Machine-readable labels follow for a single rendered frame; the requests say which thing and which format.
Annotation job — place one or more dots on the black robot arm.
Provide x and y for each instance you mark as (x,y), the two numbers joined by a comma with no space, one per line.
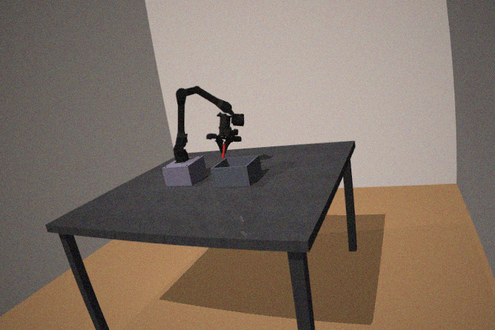
(237,119)

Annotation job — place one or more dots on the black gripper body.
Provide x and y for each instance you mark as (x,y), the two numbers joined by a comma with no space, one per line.
(218,137)

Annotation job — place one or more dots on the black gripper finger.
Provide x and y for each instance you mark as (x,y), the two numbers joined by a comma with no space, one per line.
(220,144)
(226,145)

